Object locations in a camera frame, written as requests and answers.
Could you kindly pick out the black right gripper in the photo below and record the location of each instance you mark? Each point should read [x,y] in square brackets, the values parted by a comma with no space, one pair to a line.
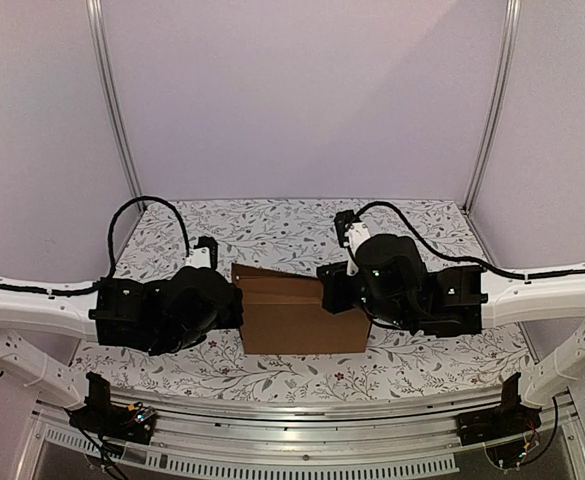
[332,288]

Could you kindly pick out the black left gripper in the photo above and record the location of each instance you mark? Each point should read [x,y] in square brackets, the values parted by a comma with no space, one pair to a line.
[233,320]

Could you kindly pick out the brown cardboard paper box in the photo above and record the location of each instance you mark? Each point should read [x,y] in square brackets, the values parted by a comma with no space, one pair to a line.
[283,315]

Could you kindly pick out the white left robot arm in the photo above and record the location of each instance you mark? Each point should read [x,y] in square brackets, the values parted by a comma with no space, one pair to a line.
[48,308]

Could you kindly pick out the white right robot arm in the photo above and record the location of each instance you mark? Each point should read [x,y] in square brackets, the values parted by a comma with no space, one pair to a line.
[537,295]

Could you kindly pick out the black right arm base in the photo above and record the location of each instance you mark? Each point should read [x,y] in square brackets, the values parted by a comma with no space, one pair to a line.
[510,423]

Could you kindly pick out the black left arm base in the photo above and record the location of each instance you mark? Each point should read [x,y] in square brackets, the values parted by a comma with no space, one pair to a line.
[99,415]

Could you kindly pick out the floral patterned table mat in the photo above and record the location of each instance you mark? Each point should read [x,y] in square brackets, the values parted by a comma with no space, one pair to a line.
[297,236]

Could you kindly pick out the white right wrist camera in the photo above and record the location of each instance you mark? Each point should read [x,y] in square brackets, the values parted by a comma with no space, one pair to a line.
[351,232]

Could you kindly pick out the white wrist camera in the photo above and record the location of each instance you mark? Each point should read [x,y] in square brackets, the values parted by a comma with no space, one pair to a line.
[204,253]
[351,232]

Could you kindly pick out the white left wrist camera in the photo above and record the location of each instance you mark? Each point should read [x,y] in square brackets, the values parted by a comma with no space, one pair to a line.
[204,253]

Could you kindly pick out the aluminium front rail frame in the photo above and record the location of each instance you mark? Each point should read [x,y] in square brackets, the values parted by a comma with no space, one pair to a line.
[415,438]

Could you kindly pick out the left aluminium corner post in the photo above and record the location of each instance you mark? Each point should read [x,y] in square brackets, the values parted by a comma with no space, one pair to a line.
[105,71]

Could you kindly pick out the aluminium corner post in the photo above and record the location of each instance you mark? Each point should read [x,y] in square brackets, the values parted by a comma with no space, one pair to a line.
[105,71]
[498,95]

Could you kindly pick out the right aluminium corner post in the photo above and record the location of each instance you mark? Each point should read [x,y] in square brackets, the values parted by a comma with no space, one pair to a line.
[498,95]

